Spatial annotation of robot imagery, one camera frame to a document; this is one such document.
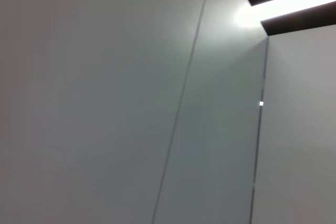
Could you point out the white linear ceiling light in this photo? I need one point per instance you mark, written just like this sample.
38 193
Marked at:
302 1

